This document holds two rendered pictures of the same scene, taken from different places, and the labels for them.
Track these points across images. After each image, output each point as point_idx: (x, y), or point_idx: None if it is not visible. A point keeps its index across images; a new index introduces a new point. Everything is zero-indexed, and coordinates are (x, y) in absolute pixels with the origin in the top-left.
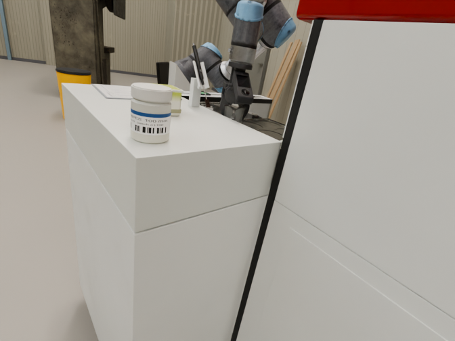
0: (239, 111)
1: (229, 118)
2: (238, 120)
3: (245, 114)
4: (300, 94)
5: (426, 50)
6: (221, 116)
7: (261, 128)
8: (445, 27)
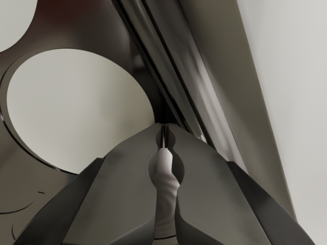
0: (120, 208)
1: (188, 165)
2: (124, 159)
3: (65, 198)
4: None
5: None
6: (312, 105)
7: (18, 221)
8: None
